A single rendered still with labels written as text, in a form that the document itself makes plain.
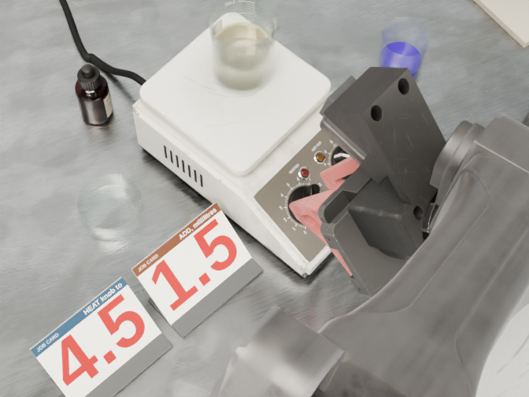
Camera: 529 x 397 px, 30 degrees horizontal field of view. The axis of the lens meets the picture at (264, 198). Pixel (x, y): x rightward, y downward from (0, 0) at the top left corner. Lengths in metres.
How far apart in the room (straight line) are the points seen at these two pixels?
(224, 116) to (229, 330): 0.18
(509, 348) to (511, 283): 0.43
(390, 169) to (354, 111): 0.04
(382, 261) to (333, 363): 0.32
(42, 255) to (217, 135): 0.19
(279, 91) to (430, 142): 0.25
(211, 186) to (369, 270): 0.22
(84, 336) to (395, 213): 0.31
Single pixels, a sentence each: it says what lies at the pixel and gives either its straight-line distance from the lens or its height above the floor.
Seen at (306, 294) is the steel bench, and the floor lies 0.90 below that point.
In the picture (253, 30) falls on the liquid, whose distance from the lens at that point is 0.81.
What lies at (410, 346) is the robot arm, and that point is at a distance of 0.36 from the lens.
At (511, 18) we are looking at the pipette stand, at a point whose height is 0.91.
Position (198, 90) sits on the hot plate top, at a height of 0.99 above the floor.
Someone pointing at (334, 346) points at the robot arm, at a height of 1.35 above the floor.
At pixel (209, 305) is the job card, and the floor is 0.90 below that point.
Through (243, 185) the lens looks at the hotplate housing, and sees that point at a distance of 0.80.
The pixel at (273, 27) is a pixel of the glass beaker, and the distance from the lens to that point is 0.79.
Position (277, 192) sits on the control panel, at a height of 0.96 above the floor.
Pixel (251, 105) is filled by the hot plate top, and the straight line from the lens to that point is 0.81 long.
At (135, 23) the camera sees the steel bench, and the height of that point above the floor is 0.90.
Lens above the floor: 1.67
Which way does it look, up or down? 62 degrees down
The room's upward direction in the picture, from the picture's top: 3 degrees clockwise
